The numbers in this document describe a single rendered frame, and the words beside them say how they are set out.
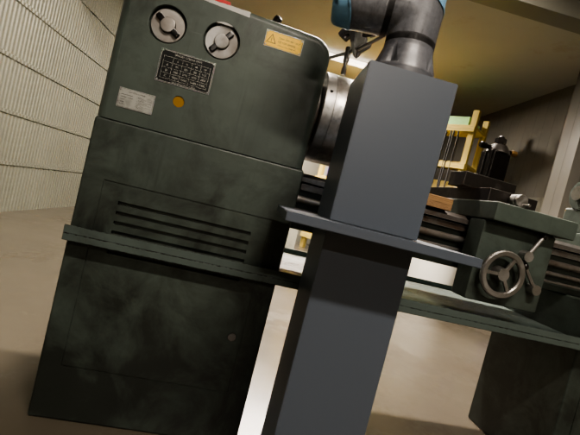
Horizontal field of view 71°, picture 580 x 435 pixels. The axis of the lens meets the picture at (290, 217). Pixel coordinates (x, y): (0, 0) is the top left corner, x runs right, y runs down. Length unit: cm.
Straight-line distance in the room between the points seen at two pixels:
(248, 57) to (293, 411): 93
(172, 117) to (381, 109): 59
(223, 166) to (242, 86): 23
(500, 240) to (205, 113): 101
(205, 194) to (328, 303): 50
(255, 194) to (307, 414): 60
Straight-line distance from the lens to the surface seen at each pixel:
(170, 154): 120
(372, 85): 92
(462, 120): 635
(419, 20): 104
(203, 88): 122
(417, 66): 99
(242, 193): 119
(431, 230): 147
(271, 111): 122
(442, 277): 419
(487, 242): 146
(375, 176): 90
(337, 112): 136
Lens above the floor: 77
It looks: 2 degrees down
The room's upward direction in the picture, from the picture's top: 14 degrees clockwise
